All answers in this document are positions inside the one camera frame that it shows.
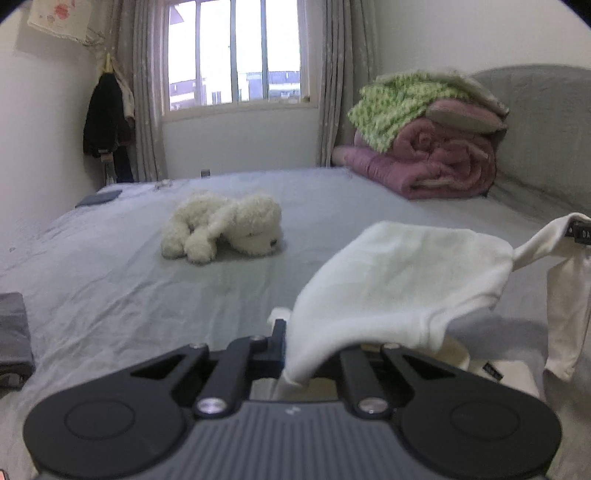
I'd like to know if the white cloth garment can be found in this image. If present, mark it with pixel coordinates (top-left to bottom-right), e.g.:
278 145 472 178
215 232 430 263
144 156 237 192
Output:
273 213 590 400

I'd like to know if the grey bed sheet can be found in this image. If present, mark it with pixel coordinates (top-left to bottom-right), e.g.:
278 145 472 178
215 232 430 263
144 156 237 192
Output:
1 168 574 479

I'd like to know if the white plush toy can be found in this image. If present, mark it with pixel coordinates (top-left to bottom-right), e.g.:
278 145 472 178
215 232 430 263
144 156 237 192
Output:
160 191 283 264

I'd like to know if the folded dark grey garment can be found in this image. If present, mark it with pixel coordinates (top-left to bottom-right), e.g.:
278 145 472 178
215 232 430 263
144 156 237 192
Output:
0 292 35 390

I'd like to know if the dark blue flat item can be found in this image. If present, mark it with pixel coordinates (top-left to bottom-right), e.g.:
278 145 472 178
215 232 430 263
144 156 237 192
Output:
75 189 122 208

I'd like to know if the pink rolled quilt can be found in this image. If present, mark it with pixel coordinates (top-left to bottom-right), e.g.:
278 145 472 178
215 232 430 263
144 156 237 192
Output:
332 118 496 200

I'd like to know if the pink grey pillow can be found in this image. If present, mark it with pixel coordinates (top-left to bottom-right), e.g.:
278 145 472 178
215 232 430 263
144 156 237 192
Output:
425 99 507 135

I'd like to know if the green patterned blanket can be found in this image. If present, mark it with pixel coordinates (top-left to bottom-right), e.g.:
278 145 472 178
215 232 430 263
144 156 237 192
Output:
346 69 472 154

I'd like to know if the dark hanging coat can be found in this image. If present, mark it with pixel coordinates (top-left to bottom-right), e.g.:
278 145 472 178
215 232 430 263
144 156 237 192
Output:
82 73 134 183

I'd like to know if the grey bed headboard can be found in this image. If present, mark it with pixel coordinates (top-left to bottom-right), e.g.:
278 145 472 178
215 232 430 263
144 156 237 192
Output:
474 64 590 221

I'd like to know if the left grey curtain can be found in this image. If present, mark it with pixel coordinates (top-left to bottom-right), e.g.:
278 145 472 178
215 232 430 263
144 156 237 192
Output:
112 1 167 182

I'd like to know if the grey curtain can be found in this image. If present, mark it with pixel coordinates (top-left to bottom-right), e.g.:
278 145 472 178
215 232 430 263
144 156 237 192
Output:
315 0 377 168
112 1 167 182

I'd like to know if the right grey curtain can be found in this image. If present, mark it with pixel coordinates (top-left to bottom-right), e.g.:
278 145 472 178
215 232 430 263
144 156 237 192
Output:
315 0 377 168

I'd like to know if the window with white frame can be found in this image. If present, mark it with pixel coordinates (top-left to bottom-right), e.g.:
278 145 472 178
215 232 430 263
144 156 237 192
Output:
161 0 318 119

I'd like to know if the floral wall poster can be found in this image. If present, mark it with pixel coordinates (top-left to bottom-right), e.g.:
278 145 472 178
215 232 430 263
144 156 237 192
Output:
27 0 92 44

